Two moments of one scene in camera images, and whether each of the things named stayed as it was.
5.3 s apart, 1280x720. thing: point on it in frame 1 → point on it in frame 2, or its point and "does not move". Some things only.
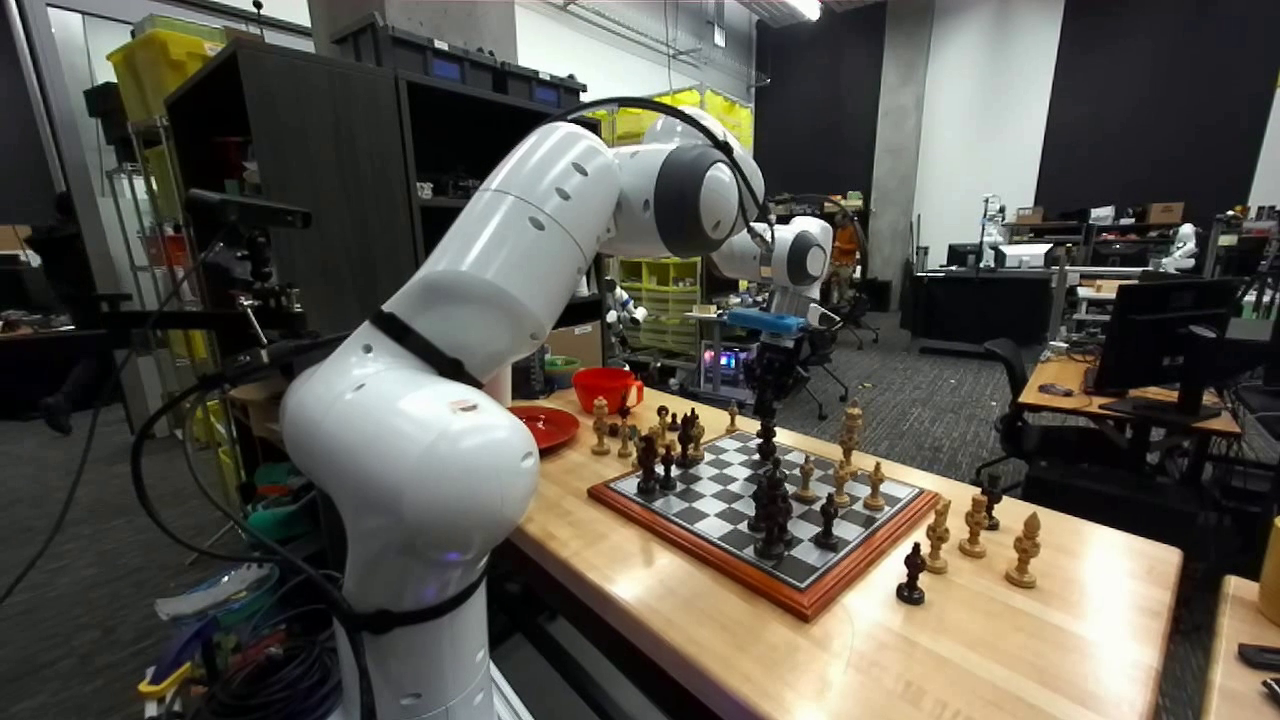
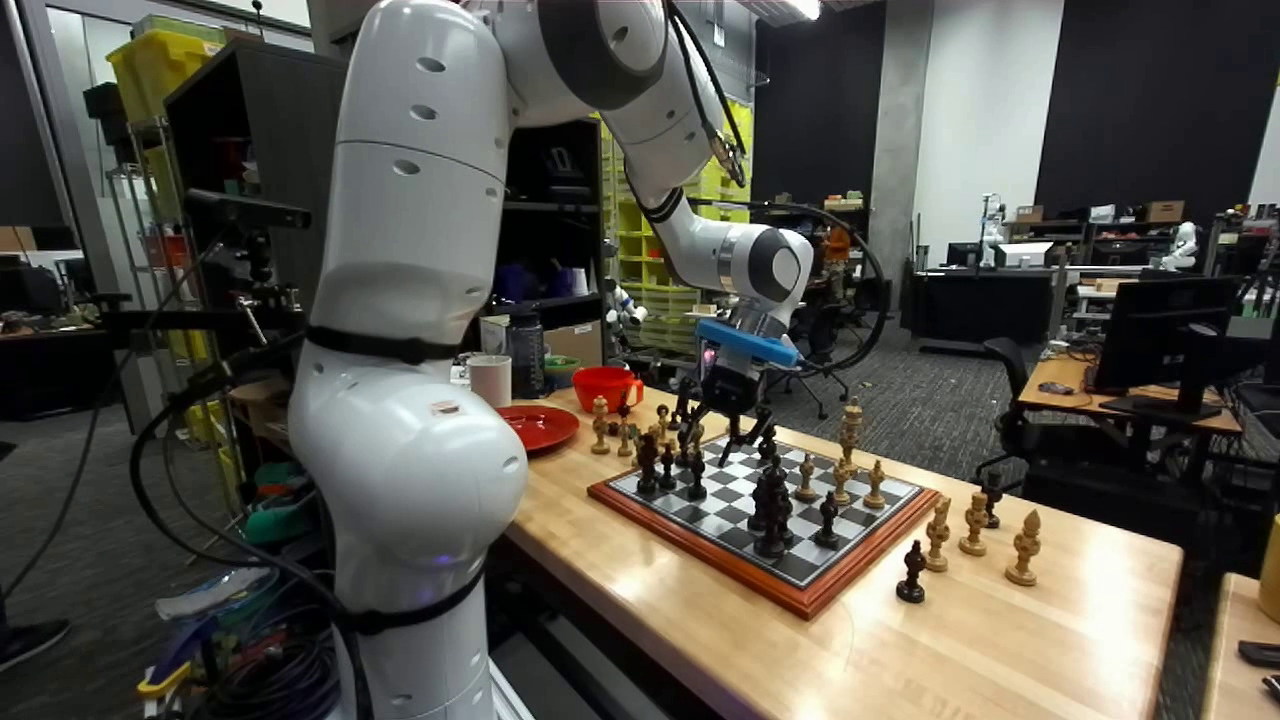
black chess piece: [768, 501] does not move
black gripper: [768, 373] → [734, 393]
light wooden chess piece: [939, 533] does not move
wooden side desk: [1067, 383] does not move
